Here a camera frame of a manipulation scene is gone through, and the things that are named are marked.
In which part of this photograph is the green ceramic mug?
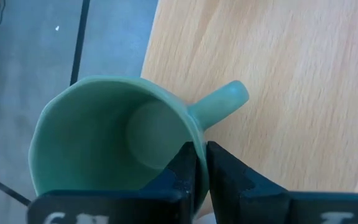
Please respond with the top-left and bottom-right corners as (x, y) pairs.
(28, 75), (250, 218)

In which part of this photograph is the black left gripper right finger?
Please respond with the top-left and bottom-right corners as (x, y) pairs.
(206, 141), (358, 224)

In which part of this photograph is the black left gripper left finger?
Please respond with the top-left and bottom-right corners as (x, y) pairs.
(26, 141), (199, 224)

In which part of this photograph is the wooden shelf with black frame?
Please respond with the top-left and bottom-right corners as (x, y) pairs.
(140, 0), (358, 218)

